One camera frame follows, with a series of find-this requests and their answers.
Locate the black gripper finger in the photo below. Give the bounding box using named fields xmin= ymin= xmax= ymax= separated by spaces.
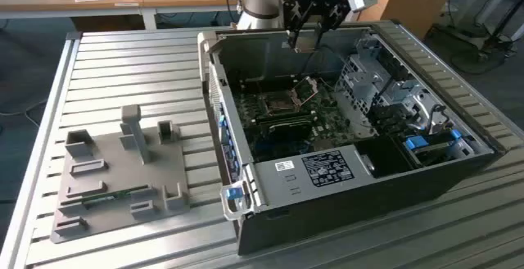
xmin=314 ymin=4 xmax=350 ymax=50
xmin=284 ymin=3 xmax=307 ymax=50

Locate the silver CPU plate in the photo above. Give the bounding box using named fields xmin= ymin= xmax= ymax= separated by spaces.
xmin=294 ymin=36 xmax=319 ymax=53

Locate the metal locking lever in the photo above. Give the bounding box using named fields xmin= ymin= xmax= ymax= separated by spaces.
xmin=302 ymin=92 xmax=322 ymax=111

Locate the CPU socket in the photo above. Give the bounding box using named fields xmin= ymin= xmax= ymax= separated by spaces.
xmin=260 ymin=90 xmax=304 ymax=115

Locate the black RAM slot row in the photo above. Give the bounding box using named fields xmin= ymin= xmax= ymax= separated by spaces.
xmin=256 ymin=112 xmax=319 ymax=128

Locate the metal drive cage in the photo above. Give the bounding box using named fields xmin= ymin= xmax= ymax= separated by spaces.
xmin=334 ymin=32 xmax=435 ymax=138

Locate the wooden cabinet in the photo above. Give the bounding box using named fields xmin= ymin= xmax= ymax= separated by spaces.
xmin=379 ymin=0 xmax=467 ymax=40

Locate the green motherboard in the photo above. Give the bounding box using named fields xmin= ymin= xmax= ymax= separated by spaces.
xmin=232 ymin=77 xmax=372 ymax=163

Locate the black graphics card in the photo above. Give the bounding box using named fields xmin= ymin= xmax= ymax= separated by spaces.
xmin=260 ymin=118 xmax=315 ymax=146

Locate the blue disk carrier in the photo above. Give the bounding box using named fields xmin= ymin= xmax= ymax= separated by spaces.
xmin=403 ymin=136 xmax=430 ymax=152

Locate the silver power supply unit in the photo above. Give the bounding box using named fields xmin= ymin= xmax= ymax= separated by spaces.
xmin=246 ymin=144 xmax=376 ymax=213

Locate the black PC case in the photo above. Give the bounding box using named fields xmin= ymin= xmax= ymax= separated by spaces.
xmin=196 ymin=19 xmax=512 ymax=256

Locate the grey parts rack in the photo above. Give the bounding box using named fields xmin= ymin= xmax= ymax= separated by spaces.
xmin=48 ymin=104 xmax=194 ymax=245

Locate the green RAM stick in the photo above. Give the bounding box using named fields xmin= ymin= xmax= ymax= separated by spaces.
xmin=80 ymin=185 xmax=150 ymax=205

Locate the black cable bundle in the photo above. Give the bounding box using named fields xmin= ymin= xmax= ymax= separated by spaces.
xmin=423 ymin=103 xmax=454 ymax=136

